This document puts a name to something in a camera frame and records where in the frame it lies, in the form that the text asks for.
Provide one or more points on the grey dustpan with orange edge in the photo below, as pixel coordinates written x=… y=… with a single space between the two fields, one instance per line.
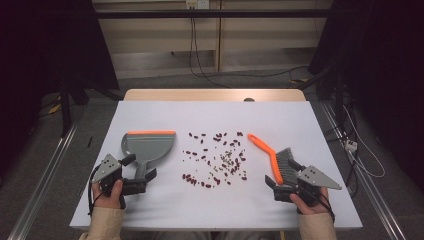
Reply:
x=150 y=146

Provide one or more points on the black horizontal bar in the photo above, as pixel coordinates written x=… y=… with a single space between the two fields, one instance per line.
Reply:
x=233 y=13

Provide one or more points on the black metal stand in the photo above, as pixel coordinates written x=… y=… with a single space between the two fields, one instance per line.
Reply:
x=339 y=100
x=66 y=110

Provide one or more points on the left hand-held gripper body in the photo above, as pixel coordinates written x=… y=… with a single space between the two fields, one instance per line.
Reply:
x=106 y=168

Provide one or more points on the wooden table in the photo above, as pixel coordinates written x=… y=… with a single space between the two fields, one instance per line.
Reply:
x=200 y=95

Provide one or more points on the beige wooden cabinet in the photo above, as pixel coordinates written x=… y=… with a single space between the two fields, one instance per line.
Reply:
x=160 y=36

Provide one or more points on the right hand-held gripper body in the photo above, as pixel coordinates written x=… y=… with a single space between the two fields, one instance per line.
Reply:
x=315 y=178

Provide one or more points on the orange brush with grey bristles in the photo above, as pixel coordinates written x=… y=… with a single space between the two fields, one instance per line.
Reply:
x=263 y=145

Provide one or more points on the person's left hand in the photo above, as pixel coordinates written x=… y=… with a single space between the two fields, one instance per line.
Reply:
x=108 y=201

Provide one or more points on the dark red beans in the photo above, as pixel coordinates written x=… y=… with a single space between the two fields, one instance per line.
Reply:
x=218 y=137

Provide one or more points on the grey table grommet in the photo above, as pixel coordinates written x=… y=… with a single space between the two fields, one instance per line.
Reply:
x=249 y=99

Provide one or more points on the small green beans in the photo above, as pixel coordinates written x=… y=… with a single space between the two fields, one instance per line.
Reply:
x=228 y=156

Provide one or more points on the yellow floor tape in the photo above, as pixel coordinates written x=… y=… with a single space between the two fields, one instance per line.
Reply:
x=55 y=109

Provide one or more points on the white wall socket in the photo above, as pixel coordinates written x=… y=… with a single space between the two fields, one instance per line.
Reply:
x=197 y=4

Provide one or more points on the metal floor rail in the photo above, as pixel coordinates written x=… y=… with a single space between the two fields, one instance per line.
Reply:
x=370 y=186
x=46 y=180

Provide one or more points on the small black floor item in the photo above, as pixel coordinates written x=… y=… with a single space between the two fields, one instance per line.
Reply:
x=90 y=141

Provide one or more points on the person's right hand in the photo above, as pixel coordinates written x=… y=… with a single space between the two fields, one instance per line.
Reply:
x=313 y=209

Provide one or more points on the white power adapter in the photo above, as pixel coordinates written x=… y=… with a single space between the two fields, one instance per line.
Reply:
x=351 y=145

